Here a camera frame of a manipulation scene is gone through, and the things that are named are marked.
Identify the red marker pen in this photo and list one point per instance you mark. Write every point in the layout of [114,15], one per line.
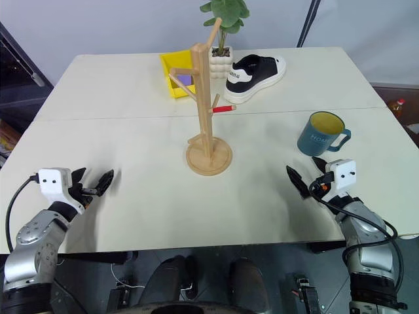
[224,109]

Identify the black and white sneaker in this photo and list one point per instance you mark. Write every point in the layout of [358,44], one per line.
[252,76]

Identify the orange liquid bottle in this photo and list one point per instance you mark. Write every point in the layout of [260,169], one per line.
[397,110]

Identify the black table bracket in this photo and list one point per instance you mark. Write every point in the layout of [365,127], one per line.
[327,247]

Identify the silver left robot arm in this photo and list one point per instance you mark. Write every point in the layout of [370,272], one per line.
[36,242]

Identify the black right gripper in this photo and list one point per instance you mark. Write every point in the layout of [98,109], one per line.
[322,188]

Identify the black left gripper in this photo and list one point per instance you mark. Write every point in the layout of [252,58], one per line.
[83,193]

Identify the blue mug yellow inside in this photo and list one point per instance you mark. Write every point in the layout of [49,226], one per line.
[314,139]

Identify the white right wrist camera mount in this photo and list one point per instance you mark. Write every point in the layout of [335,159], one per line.
[343,173]

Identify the wooden mug tree stand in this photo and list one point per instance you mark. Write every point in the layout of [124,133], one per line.
[204,98]

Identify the black device with orange connector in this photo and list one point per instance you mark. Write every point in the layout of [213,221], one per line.
[304,291]

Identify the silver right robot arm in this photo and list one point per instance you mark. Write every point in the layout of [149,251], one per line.
[366,235]

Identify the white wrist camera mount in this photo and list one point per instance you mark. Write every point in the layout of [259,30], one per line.
[54,188]
[343,173]

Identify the black slanted pole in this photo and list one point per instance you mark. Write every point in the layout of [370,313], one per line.
[306,26]

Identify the green plant in white pot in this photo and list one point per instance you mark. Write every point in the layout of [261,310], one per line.
[221,65]

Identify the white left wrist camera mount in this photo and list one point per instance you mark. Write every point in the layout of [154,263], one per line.
[54,188]

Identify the colourful packages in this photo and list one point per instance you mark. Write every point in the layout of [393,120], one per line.
[7,137]

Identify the purple flat item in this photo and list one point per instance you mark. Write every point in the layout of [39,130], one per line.
[185,80]

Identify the yellow plastic box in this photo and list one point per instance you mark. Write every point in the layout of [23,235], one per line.
[175,62]

